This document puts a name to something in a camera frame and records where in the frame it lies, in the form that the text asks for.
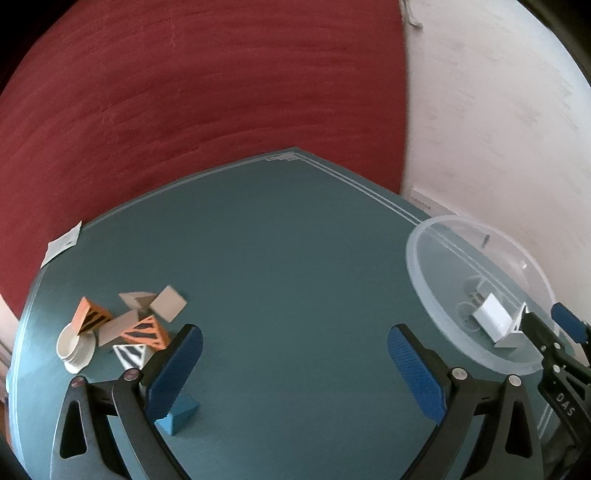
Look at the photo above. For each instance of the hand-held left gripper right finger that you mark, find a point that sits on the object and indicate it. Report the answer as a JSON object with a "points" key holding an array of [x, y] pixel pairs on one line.
{"points": [[415, 369]]}

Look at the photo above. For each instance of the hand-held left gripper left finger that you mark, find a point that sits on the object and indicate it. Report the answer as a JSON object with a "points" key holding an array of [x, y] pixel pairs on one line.
{"points": [[178, 364]]}

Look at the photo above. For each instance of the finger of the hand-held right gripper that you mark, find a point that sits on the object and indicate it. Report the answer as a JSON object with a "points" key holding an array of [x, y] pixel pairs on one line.
{"points": [[538, 332], [570, 323]]}

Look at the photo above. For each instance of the orange rectangular block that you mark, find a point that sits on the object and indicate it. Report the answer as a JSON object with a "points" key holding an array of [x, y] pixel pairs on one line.
{"points": [[83, 316]]}

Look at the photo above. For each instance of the clear plastic bowl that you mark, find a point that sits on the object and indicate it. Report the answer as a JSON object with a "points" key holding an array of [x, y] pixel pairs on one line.
{"points": [[429, 258]]}

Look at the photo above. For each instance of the orange striped triangular block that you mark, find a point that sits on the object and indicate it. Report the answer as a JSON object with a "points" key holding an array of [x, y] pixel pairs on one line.
{"points": [[147, 333]]}

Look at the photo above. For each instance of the black white striped block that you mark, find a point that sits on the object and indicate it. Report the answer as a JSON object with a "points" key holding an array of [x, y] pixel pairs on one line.
{"points": [[131, 355]]}

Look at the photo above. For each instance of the blue block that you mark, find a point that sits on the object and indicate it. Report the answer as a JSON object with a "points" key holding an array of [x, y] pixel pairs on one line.
{"points": [[178, 413]]}

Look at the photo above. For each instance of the beige wooden block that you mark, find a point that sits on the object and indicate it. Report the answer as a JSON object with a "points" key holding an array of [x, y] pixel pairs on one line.
{"points": [[115, 327], [168, 303], [135, 300]]}

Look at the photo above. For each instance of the white saucer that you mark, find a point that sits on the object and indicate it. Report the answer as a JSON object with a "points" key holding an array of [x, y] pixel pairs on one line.
{"points": [[85, 355]]}

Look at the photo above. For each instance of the white cup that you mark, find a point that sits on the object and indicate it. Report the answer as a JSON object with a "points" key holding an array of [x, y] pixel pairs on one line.
{"points": [[68, 342]]}

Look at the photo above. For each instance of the teal mat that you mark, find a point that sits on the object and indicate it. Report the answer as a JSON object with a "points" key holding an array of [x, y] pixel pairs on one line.
{"points": [[286, 258]]}

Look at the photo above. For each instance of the white paper packet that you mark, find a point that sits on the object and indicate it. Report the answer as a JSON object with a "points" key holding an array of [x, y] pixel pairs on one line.
{"points": [[62, 244]]}

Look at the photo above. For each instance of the red quilted blanket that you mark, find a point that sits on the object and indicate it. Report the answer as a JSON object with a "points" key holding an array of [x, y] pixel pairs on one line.
{"points": [[207, 92]]}

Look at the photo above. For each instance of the white wall fitting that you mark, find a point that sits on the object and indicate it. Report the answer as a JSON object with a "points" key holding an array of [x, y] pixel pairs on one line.
{"points": [[425, 199]]}

